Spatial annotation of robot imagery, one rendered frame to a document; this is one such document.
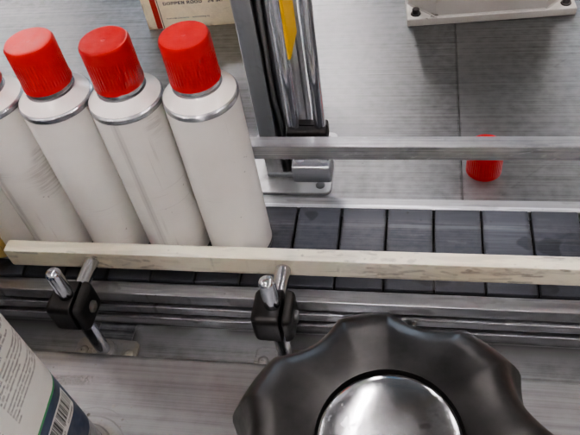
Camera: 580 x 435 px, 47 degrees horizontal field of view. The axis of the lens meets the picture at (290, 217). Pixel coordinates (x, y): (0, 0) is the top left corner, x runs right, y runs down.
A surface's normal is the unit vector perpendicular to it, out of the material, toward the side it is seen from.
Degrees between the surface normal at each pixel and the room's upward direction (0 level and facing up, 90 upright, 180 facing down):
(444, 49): 0
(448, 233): 0
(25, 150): 90
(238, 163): 90
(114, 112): 45
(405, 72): 0
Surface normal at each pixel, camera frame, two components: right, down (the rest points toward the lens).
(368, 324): -0.14, -0.84
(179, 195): 0.74, 0.44
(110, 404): -0.12, -0.65
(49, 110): 0.04, 0.00
